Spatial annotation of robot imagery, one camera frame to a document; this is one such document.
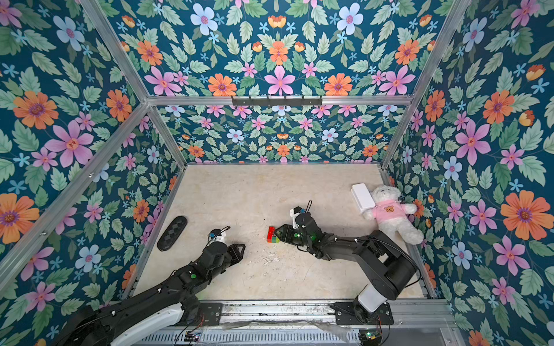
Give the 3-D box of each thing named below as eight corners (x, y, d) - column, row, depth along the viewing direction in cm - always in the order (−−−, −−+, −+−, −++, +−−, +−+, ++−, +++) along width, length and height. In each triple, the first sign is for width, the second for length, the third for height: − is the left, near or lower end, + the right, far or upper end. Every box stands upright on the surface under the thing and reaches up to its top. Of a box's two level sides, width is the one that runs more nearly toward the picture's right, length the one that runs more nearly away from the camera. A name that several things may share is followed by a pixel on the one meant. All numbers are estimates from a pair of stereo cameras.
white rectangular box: (359, 213, 102) (362, 207, 98) (349, 190, 111) (351, 184, 107) (373, 210, 103) (376, 205, 99) (361, 188, 111) (364, 182, 108)
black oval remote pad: (157, 249, 91) (153, 246, 88) (180, 218, 100) (177, 214, 98) (167, 252, 90) (163, 250, 87) (189, 221, 99) (186, 217, 97)
